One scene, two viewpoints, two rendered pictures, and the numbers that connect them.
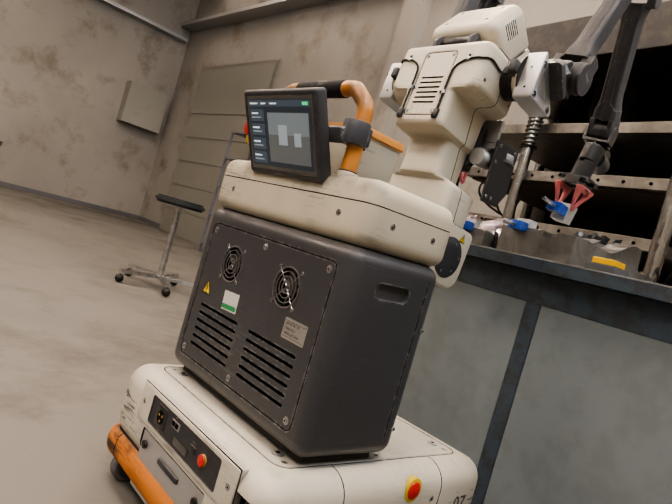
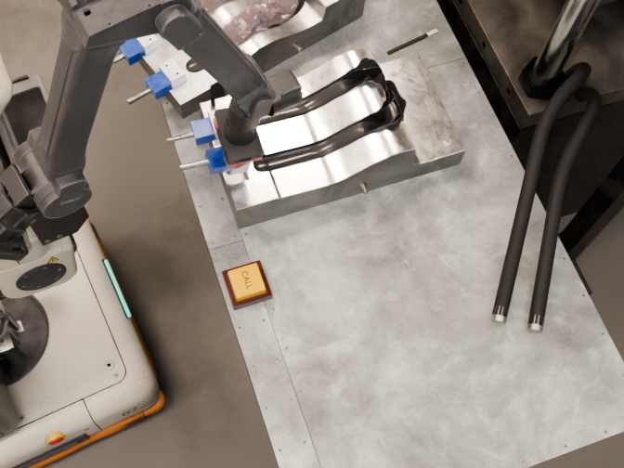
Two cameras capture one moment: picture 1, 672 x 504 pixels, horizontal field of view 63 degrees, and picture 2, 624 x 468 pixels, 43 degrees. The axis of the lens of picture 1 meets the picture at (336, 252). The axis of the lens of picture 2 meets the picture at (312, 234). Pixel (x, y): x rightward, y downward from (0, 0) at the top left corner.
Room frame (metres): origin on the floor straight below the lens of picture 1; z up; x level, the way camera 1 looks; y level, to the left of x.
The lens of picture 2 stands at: (0.93, -0.90, 2.28)
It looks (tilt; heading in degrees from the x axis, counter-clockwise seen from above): 65 degrees down; 9
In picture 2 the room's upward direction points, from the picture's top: 7 degrees clockwise
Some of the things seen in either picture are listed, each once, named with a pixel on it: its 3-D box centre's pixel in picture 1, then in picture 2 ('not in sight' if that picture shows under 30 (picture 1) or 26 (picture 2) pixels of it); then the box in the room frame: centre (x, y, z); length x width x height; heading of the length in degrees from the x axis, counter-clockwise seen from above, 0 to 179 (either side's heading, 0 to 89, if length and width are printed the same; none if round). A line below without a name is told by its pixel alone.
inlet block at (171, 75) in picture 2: (463, 224); (154, 87); (1.80, -0.38, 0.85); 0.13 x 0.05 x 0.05; 142
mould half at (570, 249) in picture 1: (579, 254); (332, 128); (1.81, -0.77, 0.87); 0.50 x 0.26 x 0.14; 125
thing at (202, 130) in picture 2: (516, 224); (198, 132); (1.71, -0.51, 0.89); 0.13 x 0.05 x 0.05; 125
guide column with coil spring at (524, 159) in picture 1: (511, 205); not in sight; (2.75, -0.77, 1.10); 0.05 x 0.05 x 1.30
